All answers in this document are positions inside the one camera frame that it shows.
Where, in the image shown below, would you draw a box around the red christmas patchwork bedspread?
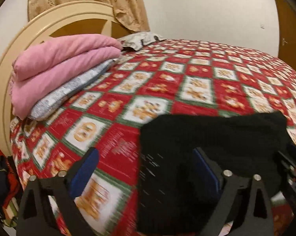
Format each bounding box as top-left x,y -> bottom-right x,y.
10,40 -> 296,235

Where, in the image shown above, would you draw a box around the brown wooden door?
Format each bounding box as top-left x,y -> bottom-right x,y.
275,0 -> 296,71

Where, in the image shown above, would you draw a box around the grey crumpled far pillow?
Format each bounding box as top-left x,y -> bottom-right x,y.
117,31 -> 166,51

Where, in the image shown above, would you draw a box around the folded pink blanket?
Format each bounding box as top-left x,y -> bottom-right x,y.
10,34 -> 122,119

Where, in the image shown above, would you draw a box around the dark clothes pile beside bed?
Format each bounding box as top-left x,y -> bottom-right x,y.
0,150 -> 22,228

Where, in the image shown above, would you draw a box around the cream wooden headboard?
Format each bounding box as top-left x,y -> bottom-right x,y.
0,1 -> 132,156

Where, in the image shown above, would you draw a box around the black pants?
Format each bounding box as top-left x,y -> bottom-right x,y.
137,111 -> 291,235

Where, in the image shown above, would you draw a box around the grey patterned pillow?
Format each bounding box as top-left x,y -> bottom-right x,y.
27,59 -> 117,121

